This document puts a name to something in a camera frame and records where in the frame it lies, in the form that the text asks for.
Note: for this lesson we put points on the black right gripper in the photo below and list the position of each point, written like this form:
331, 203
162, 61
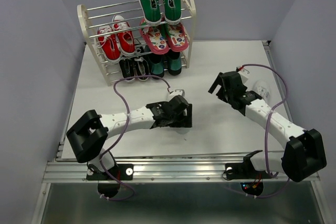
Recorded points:
218, 81

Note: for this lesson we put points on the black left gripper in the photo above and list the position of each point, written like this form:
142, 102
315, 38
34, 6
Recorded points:
184, 120

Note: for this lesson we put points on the white fashion sneaker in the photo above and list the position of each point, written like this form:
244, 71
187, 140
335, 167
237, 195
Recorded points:
262, 88

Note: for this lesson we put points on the black canvas sneaker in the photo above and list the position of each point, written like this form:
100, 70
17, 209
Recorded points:
141, 67
126, 66

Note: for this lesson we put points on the red canvas sneaker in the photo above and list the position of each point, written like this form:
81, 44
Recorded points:
107, 42
124, 35

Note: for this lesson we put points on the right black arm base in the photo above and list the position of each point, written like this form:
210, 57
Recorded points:
245, 170

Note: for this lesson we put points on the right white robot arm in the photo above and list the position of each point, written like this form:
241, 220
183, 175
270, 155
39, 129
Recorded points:
303, 151

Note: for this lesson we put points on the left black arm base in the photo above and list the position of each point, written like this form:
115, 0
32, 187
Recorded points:
111, 185

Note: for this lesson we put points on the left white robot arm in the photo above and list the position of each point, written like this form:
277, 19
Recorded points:
89, 133

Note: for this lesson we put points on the teal suede shoe right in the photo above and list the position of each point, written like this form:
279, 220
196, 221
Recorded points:
174, 63

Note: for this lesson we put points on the teal suede shoe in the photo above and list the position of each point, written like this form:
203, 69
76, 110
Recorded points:
174, 63
156, 65

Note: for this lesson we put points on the teal suede shoe left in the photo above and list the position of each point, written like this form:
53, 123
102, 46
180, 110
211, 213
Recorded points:
156, 65

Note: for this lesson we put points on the cream metal shoe shelf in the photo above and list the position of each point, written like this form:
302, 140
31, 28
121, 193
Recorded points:
90, 19

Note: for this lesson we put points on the pink patterned slipper right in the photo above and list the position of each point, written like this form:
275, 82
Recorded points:
176, 37

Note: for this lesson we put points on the pink patterned slipper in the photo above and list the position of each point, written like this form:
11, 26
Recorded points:
154, 38
176, 37

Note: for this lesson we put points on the pink patterned slipper left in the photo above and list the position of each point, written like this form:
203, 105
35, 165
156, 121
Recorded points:
154, 38

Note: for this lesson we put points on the green sneaker right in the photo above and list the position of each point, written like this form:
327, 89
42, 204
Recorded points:
172, 11

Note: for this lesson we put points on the green sneaker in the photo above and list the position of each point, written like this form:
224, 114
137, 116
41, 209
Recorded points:
172, 11
151, 11

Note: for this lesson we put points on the green sneaker left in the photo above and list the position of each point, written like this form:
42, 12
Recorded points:
151, 11

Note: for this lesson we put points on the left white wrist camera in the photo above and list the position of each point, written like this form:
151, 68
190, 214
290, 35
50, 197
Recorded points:
174, 93

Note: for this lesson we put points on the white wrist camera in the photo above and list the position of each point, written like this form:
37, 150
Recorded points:
244, 74
174, 93

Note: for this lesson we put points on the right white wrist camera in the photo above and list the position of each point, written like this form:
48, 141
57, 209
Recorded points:
244, 74

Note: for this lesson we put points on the aluminium table frame rail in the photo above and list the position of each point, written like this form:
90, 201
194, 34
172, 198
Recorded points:
219, 134

